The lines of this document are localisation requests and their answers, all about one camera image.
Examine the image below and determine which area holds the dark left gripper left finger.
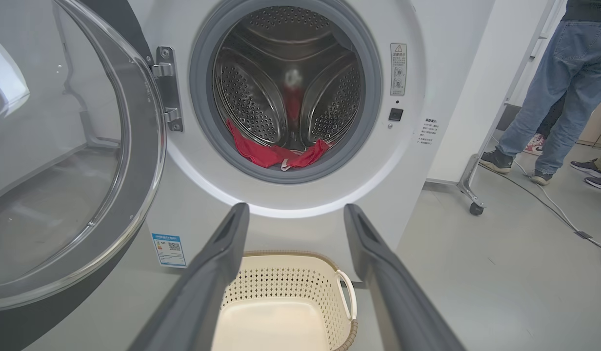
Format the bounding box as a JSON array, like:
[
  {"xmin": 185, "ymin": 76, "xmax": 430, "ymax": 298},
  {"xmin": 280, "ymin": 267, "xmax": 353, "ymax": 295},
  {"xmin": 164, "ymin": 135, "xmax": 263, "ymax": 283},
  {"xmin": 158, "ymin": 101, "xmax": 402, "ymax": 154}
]
[{"xmin": 127, "ymin": 202, "xmax": 251, "ymax": 351}]

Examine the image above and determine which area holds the white front-load washing machine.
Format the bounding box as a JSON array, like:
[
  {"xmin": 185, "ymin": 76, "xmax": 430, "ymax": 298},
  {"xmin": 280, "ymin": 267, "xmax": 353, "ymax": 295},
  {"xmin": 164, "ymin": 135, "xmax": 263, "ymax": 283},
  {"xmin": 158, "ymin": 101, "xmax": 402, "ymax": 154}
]
[{"xmin": 126, "ymin": 0, "xmax": 496, "ymax": 288}]

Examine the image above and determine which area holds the metal door hinge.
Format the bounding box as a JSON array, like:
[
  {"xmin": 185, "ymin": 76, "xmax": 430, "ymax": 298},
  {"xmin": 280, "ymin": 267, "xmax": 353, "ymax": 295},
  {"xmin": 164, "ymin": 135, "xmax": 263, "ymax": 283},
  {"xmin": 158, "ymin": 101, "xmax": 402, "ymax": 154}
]
[{"xmin": 152, "ymin": 46, "xmax": 185, "ymax": 133}]

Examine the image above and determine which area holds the dark floor cable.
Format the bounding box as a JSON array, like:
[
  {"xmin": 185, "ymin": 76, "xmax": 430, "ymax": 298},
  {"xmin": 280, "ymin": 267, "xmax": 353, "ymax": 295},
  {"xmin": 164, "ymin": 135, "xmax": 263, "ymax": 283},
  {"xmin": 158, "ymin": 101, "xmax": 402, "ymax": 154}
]
[{"xmin": 479, "ymin": 163, "xmax": 593, "ymax": 240}]

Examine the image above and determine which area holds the white floor cable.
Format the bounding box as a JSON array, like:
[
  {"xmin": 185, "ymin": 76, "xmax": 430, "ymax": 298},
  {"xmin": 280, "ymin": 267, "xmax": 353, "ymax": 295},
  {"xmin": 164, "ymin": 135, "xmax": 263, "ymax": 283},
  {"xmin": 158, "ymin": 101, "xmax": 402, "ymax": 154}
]
[{"xmin": 491, "ymin": 136, "xmax": 601, "ymax": 276}]

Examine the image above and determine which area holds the red garment white trim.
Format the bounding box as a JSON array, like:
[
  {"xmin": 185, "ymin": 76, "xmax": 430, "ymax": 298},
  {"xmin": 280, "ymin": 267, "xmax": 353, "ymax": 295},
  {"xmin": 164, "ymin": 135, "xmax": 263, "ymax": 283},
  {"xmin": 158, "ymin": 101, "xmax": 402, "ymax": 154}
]
[{"xmin": 226, "ymin": 118, "xmax": 330, "ymax": 172}]

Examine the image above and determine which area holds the grey warning sticker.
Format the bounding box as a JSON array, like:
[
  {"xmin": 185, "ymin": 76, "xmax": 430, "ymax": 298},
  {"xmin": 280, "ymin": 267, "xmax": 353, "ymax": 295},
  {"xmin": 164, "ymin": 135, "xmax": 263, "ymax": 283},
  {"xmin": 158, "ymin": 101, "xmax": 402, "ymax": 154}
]
[{"xmin": 390, "ymin": 43, "xmax": 407, "ymax": 96}]

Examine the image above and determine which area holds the person in red white sneaker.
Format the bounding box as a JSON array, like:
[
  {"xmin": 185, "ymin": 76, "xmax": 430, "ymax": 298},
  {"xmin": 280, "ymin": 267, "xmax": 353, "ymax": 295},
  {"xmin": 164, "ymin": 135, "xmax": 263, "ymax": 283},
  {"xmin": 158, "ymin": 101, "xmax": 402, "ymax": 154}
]
[{"xmin": 522, "ymin": 93, "xmax": 567, "ymax": 156}]

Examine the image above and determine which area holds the white partition panel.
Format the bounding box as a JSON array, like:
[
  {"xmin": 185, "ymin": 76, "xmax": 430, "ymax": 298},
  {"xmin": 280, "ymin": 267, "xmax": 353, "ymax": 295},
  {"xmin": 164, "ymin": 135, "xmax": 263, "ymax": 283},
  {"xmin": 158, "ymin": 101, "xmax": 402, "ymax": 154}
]
[{"xmin": 426, "ymin": 0, "xmax": 557, "ymax": 186}]

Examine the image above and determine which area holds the black-rimmed glass washer door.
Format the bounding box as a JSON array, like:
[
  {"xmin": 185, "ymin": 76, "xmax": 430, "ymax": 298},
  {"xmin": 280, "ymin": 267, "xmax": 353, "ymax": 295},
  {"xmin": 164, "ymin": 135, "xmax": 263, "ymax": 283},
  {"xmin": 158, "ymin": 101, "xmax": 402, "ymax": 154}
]
[{"xmin": 0, "ymin": 0, "xmax": 167, "ymax": 351}]

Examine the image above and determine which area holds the blue energy label sticker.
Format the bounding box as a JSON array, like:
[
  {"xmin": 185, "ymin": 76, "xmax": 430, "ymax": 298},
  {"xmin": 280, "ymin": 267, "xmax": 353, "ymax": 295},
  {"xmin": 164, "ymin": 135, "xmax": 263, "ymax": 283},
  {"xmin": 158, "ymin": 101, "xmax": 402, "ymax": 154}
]
[{"xmin": 151, "ymin": 233, "xmax": 188, "ymax": 269}]

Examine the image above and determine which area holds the person in blue jeans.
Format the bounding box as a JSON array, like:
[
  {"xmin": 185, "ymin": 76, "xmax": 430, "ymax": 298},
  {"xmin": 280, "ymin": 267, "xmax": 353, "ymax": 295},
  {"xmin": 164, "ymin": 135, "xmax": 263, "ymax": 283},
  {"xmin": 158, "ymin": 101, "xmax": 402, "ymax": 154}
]
[{"xmin": 479, "ymin": 0, "xmax": 601, "ymax": 186}]

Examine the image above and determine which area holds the cream perforated laundry basket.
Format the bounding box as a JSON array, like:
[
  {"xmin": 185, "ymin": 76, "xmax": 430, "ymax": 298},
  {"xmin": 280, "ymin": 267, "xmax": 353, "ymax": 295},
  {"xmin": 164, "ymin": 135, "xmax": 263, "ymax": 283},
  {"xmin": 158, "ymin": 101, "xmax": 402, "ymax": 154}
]
[{"xmin": 210, "ymin": 250, "xmax": 359, "ymax": 351}]

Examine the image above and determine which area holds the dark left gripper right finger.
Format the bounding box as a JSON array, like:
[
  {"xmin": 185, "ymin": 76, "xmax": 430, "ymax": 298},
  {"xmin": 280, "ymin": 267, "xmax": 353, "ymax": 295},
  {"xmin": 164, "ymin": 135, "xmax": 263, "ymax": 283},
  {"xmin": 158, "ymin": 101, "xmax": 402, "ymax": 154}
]
[{"xmin": 343, "ymin": 204, "xmax": 467, "ymax": 351}]

